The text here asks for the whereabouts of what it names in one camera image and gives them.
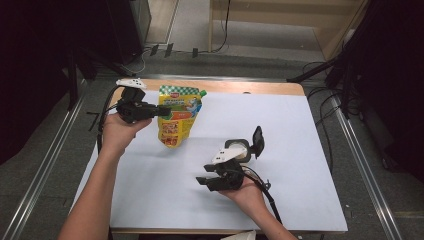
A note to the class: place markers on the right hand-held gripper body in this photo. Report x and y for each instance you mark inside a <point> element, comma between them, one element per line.
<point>230,176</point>

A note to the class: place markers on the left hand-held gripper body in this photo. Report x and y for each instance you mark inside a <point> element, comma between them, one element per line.
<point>133,110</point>

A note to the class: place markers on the yellow seasoning pouch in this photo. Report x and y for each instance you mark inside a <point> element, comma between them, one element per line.
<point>180,113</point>

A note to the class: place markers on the glass jar with black lid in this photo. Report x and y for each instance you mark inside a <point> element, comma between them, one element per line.
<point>257,141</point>

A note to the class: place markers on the person's right hand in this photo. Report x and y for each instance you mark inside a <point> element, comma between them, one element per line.
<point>248,196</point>

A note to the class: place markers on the person's left hand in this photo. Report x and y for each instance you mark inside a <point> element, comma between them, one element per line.
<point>116,135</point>

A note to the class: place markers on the white paper sheet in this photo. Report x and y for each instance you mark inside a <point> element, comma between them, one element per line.
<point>233,116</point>

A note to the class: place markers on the black curtain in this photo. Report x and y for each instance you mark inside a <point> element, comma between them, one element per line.
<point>393,83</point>
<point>33,66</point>

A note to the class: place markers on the black stand leg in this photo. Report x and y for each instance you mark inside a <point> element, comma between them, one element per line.
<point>310,71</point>

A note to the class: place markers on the light wooden cabinet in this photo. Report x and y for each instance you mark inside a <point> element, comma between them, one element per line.
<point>283,20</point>

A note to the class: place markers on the metal floor rail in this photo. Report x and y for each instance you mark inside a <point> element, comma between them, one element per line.
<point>40,173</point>
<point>366,173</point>

